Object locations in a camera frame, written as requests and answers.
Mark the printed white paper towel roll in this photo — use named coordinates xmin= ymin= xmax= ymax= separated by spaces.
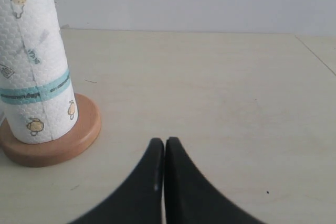
xmin=1 ymin=0 xmax=78 ymax=144

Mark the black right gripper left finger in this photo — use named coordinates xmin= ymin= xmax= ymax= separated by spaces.
xmin=72 ymin=138 xmax=164 ymax=224

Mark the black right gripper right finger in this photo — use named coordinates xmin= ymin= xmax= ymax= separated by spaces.
xmin=164 ymin=137 xmax=262 ymax=224

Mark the wooden paper towel holder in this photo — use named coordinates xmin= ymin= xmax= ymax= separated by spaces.
xmin=1 ymin=93 xmax=101 ymax=167

